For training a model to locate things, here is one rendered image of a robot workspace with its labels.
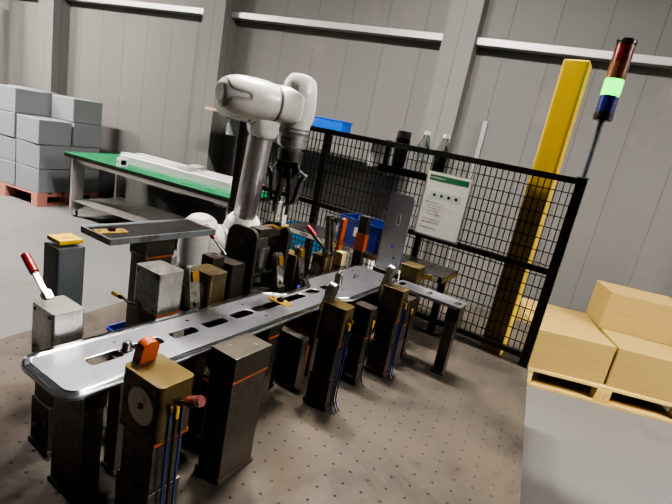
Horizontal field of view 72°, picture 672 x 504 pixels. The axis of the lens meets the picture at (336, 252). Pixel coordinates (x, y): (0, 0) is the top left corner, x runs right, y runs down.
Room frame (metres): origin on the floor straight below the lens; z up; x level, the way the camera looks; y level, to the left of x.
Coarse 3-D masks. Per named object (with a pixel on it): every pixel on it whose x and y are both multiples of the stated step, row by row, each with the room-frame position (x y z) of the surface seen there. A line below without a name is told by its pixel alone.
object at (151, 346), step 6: (150, 336) 0.79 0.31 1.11; (138, 342) 0.77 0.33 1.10; (144, 342) 0.77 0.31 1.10; (150, 342) 0.77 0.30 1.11; (156, 342) 0.78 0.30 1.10; (138, 348) 0.77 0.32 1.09; (144, 348) 0.76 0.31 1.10; (150, 348) 0.78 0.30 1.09; (156, 348) 0.79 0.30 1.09; (138, 354) 0.77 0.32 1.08; (144, 354) 0.77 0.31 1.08; (150, 354) 0.78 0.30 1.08; (156, 354) 0.79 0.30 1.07; (132, 360) 0.78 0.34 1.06; (138, 360) 0.77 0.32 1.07; (144, 360) 0.77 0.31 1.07; (150, 360) 0.79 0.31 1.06
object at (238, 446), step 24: (240, 336) 1.02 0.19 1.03; (216, 360) 0.94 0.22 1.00; (240, 360) 0.92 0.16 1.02; (264, 360) 0.99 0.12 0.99; (216, 384) 0.94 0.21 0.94; (240, 384) 0.94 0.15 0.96; (216, 408) 0.93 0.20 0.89; (240, 408) 0.95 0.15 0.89; (216, 432) 0.93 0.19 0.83; (240, 432) 0.96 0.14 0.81; (216, 456) 0.92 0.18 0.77; (240, 456) 0.97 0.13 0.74; (216, 480) 0.91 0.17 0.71
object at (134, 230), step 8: (136, 224) 1.35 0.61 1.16; (144, 224) 1.37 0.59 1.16; (152, 224) 1.39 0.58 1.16; (160, 224) 1.41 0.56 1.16; (168, 224) 1.43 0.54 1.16; (176, 224) 1.45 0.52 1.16; (184, 224) 1.47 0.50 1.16; (192, 224) 1.49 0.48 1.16; (136, 232) 1.27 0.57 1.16; (144, 232) 1.29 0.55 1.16; (152, 232) 1.30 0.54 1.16; (160, 232) 1.32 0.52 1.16; (168, 232) 1.33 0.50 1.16; (176, 232) 1.35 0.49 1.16
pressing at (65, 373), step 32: (320, 288) 1.57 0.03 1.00; (352, 288) 1.64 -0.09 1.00; (160, 320) 1.07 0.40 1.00; (192, 320) 1.12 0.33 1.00; (256, 320) 1.19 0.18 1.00; (288, 320) 1.26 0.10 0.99; (64, 352) 0.85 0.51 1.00; (96, 352) 0.88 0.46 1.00; (128, 352) 0.90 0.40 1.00; (160, 352) 0.93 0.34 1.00; (192, 352) 0.96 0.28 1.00; (64, 384) 0.75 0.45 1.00; (96, 384) 0.77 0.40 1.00
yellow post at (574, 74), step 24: (576, 72) 2.02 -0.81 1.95; (576, 96) 2.01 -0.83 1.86; (552, 120) 2.04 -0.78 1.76; (552, 144) 2.03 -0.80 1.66; (552, 168) 2.02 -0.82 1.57; (552, 192) 2.06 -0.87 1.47; (528, 216) 2.03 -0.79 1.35; (528, 240) 2.02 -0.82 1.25; (504, 264) 2.06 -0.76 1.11; (504, 288) 2.04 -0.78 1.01
